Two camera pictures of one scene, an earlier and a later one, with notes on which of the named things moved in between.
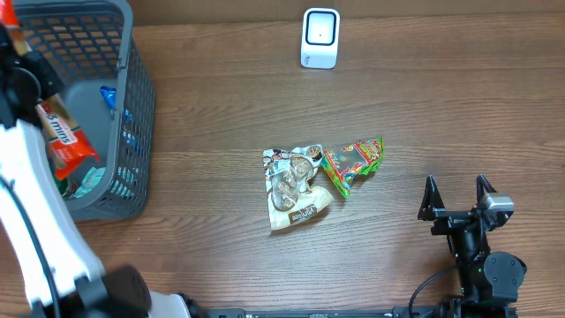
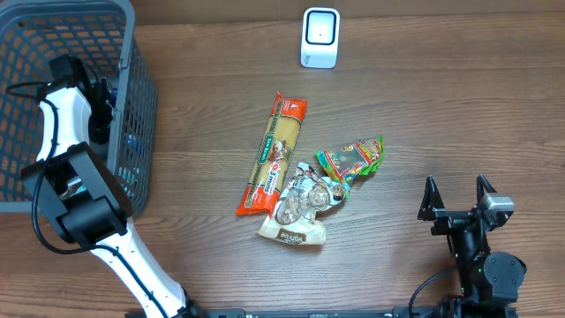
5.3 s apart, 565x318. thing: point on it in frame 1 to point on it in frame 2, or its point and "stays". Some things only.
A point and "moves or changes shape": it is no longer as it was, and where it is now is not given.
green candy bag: x=362 y=158 stays
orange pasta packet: x=69 y=148 moves or changes shape
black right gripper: x=430 y=209 stays
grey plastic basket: x=114 y=102 stays
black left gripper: x=33 y=61 to x=100 y=137
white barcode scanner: x=320 y=38 stays
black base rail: x=395 y=312 stays
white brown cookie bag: x=288 y=175 to x=292 y=218
